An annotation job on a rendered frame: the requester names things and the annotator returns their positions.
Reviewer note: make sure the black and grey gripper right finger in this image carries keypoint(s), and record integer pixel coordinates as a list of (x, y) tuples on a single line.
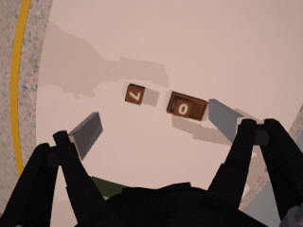
[(282, 157)]

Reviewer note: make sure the brown wooden tray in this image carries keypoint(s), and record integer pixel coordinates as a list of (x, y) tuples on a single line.
[(197, 111)]

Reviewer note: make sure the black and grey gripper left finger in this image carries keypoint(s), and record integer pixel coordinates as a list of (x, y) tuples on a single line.
[(30, 204)]

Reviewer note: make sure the brown number cube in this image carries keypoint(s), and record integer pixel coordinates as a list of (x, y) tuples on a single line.
[(181, 106), (134, 94)]

